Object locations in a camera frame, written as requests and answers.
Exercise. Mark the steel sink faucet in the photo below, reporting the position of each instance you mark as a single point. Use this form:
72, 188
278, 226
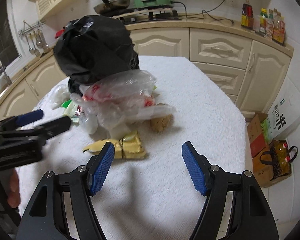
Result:
4, 75

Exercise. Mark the white crumpled plastic bag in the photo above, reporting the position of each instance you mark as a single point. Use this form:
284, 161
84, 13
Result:
59, 95

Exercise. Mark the kitchen window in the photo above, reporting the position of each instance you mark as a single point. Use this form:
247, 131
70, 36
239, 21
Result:
8, 51

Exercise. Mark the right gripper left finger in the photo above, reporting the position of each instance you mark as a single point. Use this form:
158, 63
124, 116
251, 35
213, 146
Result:
99, 168

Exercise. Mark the green label sauce bottle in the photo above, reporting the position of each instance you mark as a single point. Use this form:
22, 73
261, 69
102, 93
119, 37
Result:
263, 21

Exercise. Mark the clear red-printed plastic bag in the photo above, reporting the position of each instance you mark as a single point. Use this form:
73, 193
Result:
118, 100

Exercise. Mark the hanging utensil rack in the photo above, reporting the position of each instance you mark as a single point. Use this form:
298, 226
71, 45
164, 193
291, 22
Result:
34, 37

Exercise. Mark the cooking oil gift bag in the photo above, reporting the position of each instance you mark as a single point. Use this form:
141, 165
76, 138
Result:
279, 158

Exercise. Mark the red kitchen item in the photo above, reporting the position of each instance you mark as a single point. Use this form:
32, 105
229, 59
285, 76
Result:
59, 33

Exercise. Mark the dark soy sauce bottle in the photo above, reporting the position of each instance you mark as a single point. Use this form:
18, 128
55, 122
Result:
247, 17

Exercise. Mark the brown bread piece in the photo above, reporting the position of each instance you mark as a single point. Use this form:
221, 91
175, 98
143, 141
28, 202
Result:
159, 124

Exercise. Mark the black wok with handle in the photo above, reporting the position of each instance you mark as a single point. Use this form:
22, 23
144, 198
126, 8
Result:
108, 6

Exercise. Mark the black gas stove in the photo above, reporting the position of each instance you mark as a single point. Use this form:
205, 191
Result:
160, 14

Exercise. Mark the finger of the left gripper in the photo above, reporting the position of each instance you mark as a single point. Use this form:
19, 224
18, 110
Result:
52, 128
30, 117

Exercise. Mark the person's left hand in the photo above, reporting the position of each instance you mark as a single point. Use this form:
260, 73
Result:
13, 196

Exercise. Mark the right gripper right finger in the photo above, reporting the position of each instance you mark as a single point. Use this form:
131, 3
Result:
198, 168

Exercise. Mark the yellow snack bag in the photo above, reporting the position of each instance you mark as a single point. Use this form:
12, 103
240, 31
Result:
128, 147

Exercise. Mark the white rice sack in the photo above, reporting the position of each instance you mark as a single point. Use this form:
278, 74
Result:
283, 118

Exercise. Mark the large black trash bag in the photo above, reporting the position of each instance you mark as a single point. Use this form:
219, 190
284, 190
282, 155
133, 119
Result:
92, 48

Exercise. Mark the white terry table cloth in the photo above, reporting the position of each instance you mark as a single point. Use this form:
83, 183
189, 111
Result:
154, 198

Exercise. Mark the white green rice bag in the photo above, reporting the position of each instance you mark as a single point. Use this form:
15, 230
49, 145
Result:
72, 110

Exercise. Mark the orange label oil bottle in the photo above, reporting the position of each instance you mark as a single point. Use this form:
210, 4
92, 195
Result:
279, 31

